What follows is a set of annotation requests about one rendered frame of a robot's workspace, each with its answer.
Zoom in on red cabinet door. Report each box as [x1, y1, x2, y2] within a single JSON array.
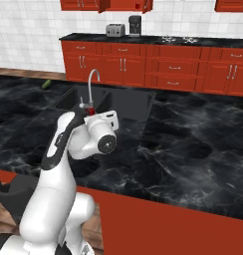
[[97, 0, 112, 15], [141, 0, 154, 15]]

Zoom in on red island counter cabinet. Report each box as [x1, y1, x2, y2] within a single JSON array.
[[0, 168, 243, 255]]

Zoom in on red wall cupboard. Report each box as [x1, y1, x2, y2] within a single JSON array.
[[59, 0, 101, 12], [214, 0, 243, 14]]

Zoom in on black sink basin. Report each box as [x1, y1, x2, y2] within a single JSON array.
[[53, 84, 157, 124]]

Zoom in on red base cupboard run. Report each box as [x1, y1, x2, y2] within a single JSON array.
[[60, 39, 243, 98]]

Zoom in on dark grey stool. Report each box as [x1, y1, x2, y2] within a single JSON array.
[[0, 169, 42, 227]]

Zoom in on black hob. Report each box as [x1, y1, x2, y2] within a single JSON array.
[[158, 34, 200, 46]]

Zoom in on silver curved tap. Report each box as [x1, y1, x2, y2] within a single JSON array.
[[78, 68, 102, 117]]

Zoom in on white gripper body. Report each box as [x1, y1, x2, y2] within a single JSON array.
[[84, 110, 121, 132]]

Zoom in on silver toaster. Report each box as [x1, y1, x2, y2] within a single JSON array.
[[105, 22, 126, 39]]

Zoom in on green cucumber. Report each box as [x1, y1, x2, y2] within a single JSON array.
[[41, 79, 53, 91]]

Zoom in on black coffee machine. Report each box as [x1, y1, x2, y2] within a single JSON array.
[[127, 14, 143, 38]]

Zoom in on red open wall cabinet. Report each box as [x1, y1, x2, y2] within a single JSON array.
[[108, 0, 144, 11]]

